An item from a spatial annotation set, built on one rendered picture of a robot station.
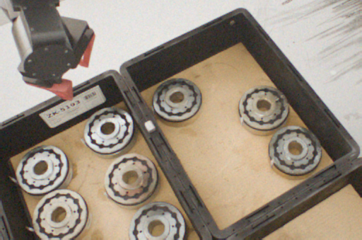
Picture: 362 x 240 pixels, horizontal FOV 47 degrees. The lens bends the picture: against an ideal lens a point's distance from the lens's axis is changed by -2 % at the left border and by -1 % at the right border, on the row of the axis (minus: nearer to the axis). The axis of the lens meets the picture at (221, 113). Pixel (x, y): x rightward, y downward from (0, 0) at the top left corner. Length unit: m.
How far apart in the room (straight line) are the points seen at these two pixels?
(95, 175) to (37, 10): 0.45
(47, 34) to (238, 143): 0.49
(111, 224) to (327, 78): 0.63
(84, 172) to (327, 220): 0.48
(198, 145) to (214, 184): 0.09
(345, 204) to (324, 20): 0.58
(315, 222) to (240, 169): 0.17
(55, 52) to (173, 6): 0.79
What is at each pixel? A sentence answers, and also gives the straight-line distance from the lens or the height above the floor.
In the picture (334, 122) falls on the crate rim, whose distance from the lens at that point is 0.79.
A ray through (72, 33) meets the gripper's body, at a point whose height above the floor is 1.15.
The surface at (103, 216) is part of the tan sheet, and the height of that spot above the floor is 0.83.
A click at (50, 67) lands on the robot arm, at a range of 0.51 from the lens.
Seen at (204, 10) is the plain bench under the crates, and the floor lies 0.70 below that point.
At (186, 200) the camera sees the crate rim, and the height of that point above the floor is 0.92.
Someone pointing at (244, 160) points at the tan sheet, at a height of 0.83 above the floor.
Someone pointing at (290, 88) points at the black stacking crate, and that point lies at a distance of 0.86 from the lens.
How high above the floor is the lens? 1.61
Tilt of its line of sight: 62 degrees down
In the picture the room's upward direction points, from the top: 4 degrees counter-clockwise
